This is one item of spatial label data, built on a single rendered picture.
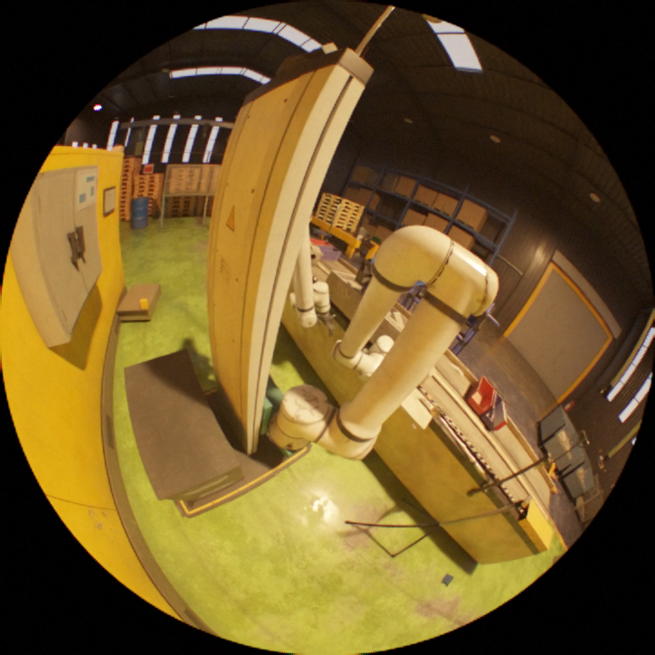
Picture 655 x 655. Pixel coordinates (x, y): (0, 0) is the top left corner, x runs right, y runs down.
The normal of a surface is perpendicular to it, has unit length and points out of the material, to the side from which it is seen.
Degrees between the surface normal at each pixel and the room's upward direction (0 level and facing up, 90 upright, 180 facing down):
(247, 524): 0
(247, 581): 0
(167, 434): 0
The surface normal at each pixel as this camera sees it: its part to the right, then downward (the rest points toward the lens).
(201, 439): 0.33, -0.74
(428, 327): -0.66, 0.08
